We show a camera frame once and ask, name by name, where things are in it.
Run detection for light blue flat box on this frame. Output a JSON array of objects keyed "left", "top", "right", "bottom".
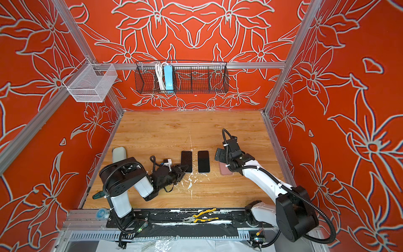
[{"left": 164, "top": 65, "right": 174, "bottom": 92}]

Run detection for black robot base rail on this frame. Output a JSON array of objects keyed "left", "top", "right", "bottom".
[{"left": 106, "top": 208, "right": 277, "bottom": 242}]

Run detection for yellow handled pliers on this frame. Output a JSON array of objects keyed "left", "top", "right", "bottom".
[{"left": 182, "top": 208, "right": 219, "bottom": 223}]

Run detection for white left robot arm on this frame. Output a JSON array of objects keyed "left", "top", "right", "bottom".
[{"left": 99, "top": 157, "right": 188, "bottom": 219}]

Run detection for green handled screwdriver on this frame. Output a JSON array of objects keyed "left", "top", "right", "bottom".
[{"left": 92, "top": 191, "right": 106, "bottom": 200}]

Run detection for clear plastic wall bin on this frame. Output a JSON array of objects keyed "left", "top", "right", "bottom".
[{"left": 63, "top": 59, "right": 118, "bottom": 102}]

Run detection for white coiled cable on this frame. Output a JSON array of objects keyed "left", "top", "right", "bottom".
[{"left": 154, "top": 62, "right": 166, "bottom": 92}]

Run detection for silver phone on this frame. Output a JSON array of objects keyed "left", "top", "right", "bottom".
[{"left": 181, "top": 151, "right": 193, "bottom": 173}]

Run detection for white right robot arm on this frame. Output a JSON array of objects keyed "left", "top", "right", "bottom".
[{"left": 215, "top": 131, "right": 336, "bottom": 244}]

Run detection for blue tape roll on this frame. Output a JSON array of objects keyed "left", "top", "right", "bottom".
[{"left": 96, "top": 208, "right": 110, "bottom": 220}]

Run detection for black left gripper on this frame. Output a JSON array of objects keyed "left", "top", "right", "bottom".
[{"left": 157, "top": 165, "right": 189, "bottom": 193}]

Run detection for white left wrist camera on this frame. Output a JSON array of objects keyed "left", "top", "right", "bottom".
[{"left": 162, "top": 159, "right": 172, "bottom": 171}]

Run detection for pink phone case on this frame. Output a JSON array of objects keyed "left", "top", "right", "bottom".
[{"left": 219, "top": 162, "right": 233, "bottom": 176}]

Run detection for pale green soap bar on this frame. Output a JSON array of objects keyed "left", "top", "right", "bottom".
[{"left": 112, "top": 147, "right": 127, "bottom": 163}]

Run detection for black wire wall basket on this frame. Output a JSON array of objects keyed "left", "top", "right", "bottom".
[{"left": 134, "top": 60, "right": 229, "bottom": 95}]

